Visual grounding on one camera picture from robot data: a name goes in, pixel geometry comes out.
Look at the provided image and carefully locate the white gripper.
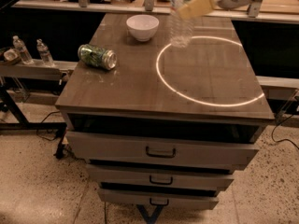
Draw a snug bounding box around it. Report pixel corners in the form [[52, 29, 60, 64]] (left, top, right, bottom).
[[177, 0, 251, 20]]

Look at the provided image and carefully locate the clear plastic water bottle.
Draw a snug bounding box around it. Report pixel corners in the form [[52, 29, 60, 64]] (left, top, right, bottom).
[[169, 0, 193, 48]]

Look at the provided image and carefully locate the white ceramic bowl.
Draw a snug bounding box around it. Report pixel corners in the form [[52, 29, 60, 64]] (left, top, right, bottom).
[[126, 14, 160, 42]]

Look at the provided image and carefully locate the small water bottle right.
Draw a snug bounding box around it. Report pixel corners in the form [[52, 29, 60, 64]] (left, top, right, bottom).
[[36, 39, 54, 67]]

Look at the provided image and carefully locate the small water bottle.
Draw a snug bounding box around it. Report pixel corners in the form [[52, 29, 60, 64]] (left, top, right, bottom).
[[36, 39, 54, 67], [13, 35, 34, 64]]

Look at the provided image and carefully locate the small water bottle left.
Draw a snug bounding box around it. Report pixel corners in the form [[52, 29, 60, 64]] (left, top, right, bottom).
[[13, 35, 34, 64]]

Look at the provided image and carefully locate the dark bowl on shelf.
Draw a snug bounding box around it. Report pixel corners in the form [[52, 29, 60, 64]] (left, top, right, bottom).
[[0, 47, 21, 65]]

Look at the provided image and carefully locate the green soda can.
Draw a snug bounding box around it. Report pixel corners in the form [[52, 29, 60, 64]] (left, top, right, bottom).
[[78, 44, 117, 71]]

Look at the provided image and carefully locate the grey drawer cabinet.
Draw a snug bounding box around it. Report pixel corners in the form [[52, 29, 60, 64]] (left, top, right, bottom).
[[57, 14, 274, 198]]

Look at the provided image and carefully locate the top grey drawer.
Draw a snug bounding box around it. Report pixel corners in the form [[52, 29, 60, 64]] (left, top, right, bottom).
[[66, 132, 258, 170]]

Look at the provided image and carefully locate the grey drawer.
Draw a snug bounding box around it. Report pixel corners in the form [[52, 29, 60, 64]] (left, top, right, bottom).
[[86, 164, 234, 191], [66, 132, 258, 170], [99, 189, 219, 210]]

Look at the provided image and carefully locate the metal side shelf left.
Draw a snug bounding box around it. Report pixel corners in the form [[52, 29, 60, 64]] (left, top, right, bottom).
[[0, 60, 78, 81]]

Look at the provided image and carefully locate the middle grey drawer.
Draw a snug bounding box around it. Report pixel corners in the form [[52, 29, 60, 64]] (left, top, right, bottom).
[[86, 164, 234, 191]]

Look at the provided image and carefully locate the bottom grey drawer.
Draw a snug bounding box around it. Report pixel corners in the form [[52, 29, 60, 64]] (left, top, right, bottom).
[[99, 189, 219, 210]]

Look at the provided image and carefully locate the black floor cable right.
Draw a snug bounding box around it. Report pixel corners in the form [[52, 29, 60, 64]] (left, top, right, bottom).
[[271, 114, 299, 150]]

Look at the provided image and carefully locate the black floor cable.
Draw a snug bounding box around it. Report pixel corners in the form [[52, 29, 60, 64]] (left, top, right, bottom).
[[271, 114, 299, 150], [36, 110, 68, 142]]

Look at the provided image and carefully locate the black floor cable left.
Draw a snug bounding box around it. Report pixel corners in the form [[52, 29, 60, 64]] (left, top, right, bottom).
[[36, 110, 68, 142]]

